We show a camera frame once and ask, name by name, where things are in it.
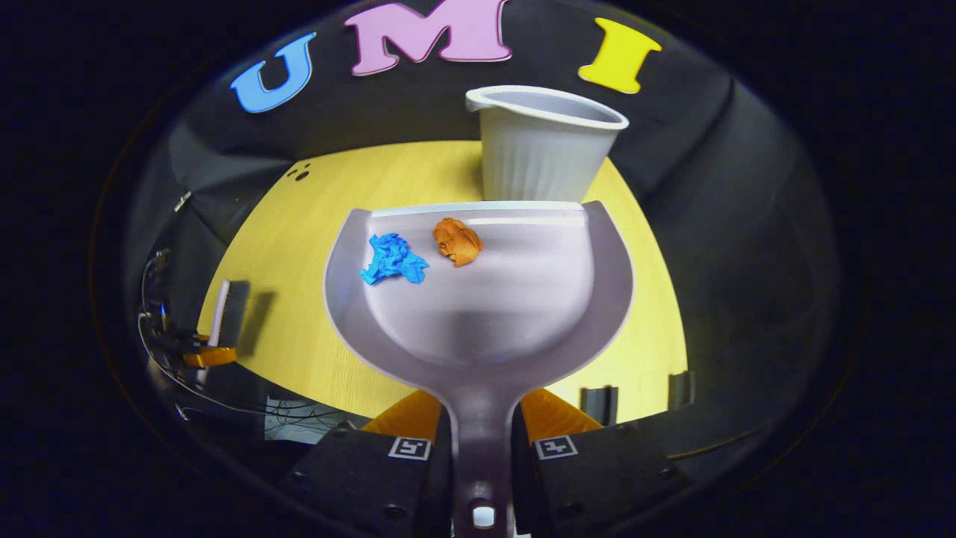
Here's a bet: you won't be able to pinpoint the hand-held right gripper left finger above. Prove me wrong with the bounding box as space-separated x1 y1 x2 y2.
288 389 455 538

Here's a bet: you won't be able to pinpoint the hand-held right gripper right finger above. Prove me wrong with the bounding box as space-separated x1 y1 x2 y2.
512 387 692 538

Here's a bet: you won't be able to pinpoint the pink dustpan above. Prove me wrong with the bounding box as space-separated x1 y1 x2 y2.
323 200 636 538

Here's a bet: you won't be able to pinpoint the blue paper ball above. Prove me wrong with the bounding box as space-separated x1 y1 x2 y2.
360 232 430 286

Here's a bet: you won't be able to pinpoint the orange paper ball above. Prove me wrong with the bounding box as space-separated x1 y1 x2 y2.
432 217 484 268

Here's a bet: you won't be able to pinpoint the white ribbed garbage bin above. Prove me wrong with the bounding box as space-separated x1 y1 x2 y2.
465 84 630 204

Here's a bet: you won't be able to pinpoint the yellow wooden desktop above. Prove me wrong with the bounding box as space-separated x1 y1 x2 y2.
196 140 689 425

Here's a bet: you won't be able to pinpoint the black backdrop cloth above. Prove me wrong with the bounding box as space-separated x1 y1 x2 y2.
123 0 837 464

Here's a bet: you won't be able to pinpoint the tangled black cables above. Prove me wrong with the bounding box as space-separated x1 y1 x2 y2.
265 398 352 442

